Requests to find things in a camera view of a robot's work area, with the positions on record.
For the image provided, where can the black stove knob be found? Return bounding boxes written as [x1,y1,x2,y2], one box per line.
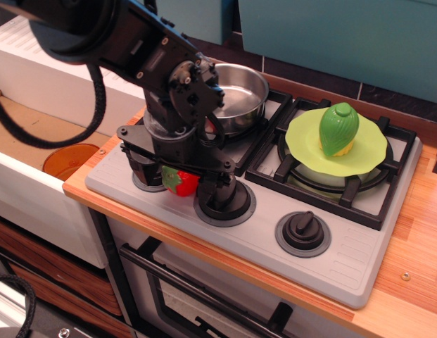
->
[132,170,167,193]
[274,211,331,258]
[194,178,256,227]

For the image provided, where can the black middle stove knob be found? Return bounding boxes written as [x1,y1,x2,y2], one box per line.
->
[194,178,256,227]

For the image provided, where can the light green plate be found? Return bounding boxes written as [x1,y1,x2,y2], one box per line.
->
[285,102,388,177]

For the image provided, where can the teal cabinet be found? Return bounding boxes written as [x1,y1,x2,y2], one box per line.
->
[154,0,437,104]

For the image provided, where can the black left stove knob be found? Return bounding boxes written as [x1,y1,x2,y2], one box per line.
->
[132,170,167,193]

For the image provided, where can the black right burner grate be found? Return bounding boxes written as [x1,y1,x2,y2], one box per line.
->
[246,99,421,230]

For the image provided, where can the red toy strawberry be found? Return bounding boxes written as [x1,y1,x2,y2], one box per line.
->
[162,165,199,197]

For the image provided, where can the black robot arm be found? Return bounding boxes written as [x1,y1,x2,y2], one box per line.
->
[1,1,247,220]

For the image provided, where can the wooden drawer fronts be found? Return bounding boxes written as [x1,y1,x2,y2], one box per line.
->
[0,217,132,337]

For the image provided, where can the black left burner grate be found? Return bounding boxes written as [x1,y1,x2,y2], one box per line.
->
[136,90,293,176]

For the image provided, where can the oven door with black handle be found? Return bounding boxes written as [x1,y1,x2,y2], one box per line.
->
[119,235,349,338]

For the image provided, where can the black burner grate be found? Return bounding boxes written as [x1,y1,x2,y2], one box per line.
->
[246,99,421,230]
[136,90,293,176]

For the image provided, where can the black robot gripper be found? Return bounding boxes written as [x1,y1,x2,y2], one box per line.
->
[117,125,236,211]

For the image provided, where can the black braided cable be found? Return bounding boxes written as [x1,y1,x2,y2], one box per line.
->
[0,63,108,149]

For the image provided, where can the black right stove knob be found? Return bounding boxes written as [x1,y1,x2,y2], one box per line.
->
[274,211,331,258]

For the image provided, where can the green yellow toy corncob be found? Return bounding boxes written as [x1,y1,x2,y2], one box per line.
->
[319,102,360,157]

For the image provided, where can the grey toy stove top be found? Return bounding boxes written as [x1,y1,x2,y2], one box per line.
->
[86,146,409,308]

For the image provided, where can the stainless steel pan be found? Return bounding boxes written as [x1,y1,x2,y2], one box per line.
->
[214,63,270,137]

